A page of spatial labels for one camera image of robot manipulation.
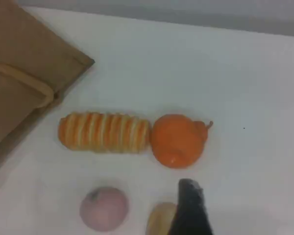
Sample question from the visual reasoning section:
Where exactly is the pink peach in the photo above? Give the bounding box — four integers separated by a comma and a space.
79, 186, 128, 232

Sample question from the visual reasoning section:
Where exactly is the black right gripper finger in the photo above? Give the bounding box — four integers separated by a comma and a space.
168, 178, 215, 235

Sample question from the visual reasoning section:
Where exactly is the brown jute tote bag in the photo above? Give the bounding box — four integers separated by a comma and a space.
0, 0, 96, 187

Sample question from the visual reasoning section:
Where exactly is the long striped bread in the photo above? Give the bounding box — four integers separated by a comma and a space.
58, 112, 151, 155

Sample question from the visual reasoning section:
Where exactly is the orange tangerine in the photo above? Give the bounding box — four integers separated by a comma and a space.
150, 114, 214, 169

